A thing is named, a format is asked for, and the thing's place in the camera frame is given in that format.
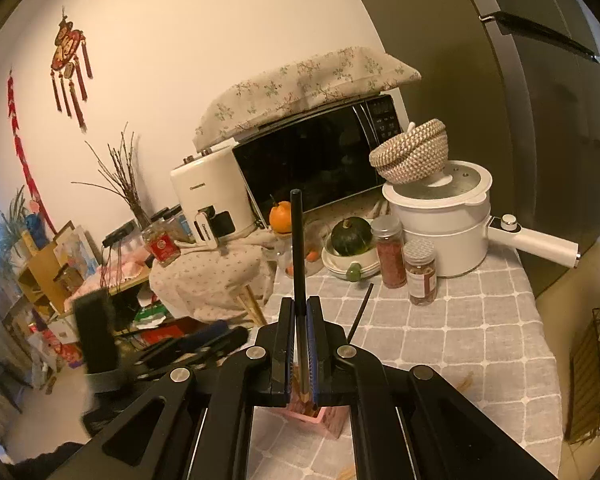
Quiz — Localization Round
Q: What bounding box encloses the pink perforated utensil holder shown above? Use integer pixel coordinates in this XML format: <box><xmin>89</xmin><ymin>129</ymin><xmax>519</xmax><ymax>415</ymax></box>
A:
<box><xmin>273</xmin><ymin>399</ymin><xmax>350</xmax><ymax>440</ymax></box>

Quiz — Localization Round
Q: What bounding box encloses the black chopstick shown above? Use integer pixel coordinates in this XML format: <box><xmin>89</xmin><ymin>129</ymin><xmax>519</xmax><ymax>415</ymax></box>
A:
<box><xmin>347</xmin><ymin>283</ymin><xmax>374</xmax><ymax>344</ymax></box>
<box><xmin>290</xmin><ymin>188</ymin><xmax>311</xmax><ymax>402</ymax></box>

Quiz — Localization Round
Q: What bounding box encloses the glass jar with small oranges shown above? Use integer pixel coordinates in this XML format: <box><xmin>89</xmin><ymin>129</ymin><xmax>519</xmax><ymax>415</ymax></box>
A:
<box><xmin>276</xmin><ymin>229</ymin><xmax>324</xmax><ymax>278</ymax></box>

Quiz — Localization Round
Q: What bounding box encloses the green pumpkin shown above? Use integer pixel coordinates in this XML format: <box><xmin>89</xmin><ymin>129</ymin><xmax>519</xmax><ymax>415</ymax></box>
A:
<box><xmin>330</xmin><ymin>217</ymin><xmax>373</xmax><ymax>257</ymax></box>

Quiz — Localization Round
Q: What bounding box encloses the dotted beige cloth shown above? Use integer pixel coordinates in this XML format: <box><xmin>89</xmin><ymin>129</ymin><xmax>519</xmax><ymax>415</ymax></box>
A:
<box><xmin>149</xmin><ymin>230</ymin><xmax>276</xmax><ymax>326</ymax></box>

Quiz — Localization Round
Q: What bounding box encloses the tall red spice jar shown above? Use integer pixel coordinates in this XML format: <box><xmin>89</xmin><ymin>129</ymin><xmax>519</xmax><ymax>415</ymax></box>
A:
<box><xmin>370</xmin><ymin>214</ymin><xmax>407</xmax><ymax>288</ymax></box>

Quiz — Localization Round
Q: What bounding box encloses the large orange fruit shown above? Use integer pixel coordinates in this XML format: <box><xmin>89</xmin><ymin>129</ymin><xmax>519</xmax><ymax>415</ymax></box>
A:
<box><xmin>268</xmin><ymin>200</ymin><xmax>292</xmax><ymax>234</ymax></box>

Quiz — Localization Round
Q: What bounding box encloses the labelled spice jar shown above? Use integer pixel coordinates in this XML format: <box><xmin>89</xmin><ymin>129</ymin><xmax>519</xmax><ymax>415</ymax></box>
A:
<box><xmin>403</xmin><ymin>238</ymin><xmax>438</xmax><ymax>306</ymax></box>

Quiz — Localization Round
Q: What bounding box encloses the red tea tin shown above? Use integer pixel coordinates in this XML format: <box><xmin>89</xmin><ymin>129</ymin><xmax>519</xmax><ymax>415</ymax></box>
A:
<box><xmin>142</xmin><ymin>219</ymin><xmax>181</xmax><ymax>266</ymax></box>

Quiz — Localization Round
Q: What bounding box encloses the grey checked tablecloth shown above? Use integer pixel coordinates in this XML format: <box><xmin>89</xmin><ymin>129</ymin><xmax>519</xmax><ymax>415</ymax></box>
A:
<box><xmin>244</xmin><ymin>244</ymin><xmax>564</xmax><ymax>480</ymax></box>

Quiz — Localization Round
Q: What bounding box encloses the white air fryer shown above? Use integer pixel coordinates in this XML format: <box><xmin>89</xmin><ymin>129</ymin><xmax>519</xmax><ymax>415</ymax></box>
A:
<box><xmin>170</xmin><ymin>148</ymin><xmax>257</xmax><ymax>249</ymax></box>

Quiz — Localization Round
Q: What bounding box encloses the white electric pot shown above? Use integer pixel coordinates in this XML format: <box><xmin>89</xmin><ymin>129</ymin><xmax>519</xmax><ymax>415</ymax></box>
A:
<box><xmin>382</xmin><ymin>160</ymin><xmax>580</xmax><ymax>278</ymax></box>

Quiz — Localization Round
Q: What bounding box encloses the black microwave oven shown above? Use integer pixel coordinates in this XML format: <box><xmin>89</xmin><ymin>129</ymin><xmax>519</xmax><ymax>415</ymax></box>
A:
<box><xmin>233</xmin><ymin>94</ymin><xmax>401</xmax><ymax>226</ymax></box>

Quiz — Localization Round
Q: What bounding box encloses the dried twig bunch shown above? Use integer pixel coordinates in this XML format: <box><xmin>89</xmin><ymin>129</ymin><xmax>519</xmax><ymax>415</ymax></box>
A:
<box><xmin>72</xmin><ymin>127</ymin><xmax>150</xmax><ymax>230</ymax></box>

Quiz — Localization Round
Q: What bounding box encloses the floral cloth cover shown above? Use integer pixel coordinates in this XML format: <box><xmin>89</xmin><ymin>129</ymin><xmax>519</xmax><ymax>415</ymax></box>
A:
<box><xmin>194</xmin><ymin>47</ymin><xmax>422</xmax><ymax>152</ymax></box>

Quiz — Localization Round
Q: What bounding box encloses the red chinese knot ornament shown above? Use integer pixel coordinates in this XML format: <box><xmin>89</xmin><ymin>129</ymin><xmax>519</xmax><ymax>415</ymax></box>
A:
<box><xmin>50</xmin><ymin>11</ymin><xmax>93</xmax><ymax>133</ymax></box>

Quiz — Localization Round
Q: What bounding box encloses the dark refrigerator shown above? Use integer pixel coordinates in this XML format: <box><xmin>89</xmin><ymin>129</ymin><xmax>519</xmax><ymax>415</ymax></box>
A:
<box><xmin>337</xmin><ymin>0</ymin><xmax>600</xmax><ymax>298</ymax></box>

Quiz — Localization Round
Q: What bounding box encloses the woven rope basket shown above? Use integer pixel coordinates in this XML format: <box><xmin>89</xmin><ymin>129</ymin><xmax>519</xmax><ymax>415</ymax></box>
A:
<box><xmin>368</xmin><ymin>119</ymin><xmax>449</xmax><ymax>184</ymax></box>

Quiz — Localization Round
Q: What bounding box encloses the wire storage rack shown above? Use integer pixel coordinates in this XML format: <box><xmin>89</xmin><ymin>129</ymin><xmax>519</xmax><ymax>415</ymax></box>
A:
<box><xmin>565</xmin><ymin>306</ymin><xmax>600</xmax><ymax>443</ymax></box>

